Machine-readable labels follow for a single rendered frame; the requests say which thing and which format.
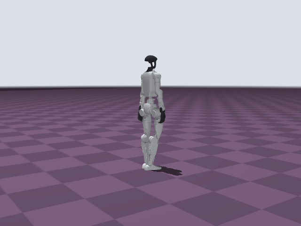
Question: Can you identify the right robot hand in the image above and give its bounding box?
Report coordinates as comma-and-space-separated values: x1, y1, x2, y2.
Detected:
159, 108, 166, 123

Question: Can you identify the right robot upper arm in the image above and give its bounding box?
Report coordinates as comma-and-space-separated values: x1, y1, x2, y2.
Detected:
152, 73, 161, 96

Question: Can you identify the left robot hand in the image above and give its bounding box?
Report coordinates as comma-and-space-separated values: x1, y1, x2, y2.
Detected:
138, 105, 143, 121

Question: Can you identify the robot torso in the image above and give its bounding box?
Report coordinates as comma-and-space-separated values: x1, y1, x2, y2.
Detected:
143, 70, 157, 114

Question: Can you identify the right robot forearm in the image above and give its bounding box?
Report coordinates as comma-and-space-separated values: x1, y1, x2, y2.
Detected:
157, 90, 165, 111

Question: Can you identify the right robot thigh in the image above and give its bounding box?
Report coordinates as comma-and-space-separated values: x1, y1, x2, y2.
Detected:
149, 107, 164, 142

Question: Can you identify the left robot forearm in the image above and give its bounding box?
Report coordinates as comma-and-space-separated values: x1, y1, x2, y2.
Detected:
140, 93, 146, 109

